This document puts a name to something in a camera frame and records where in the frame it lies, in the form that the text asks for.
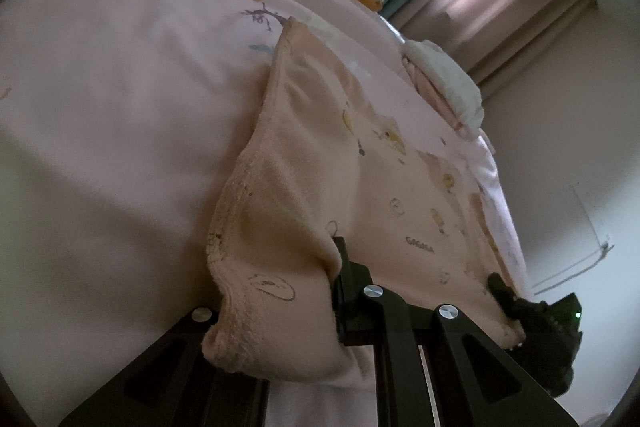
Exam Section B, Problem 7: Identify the peach printed small garment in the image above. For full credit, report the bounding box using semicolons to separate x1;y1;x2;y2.
200;17;527;390

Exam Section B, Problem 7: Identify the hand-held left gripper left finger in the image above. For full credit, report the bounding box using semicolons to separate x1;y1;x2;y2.
59;306;272;427

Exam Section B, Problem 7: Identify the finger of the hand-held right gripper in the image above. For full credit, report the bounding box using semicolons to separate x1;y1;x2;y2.
486;272;527;324

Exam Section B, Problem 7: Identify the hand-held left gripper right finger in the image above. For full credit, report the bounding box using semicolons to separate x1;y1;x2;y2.
331;234;577;427

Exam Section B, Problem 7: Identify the pink folded cloth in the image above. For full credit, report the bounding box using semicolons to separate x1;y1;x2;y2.
405;57;477;138

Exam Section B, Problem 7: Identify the pink printed bed sheet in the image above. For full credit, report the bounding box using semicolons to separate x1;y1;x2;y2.
0;0;531;427

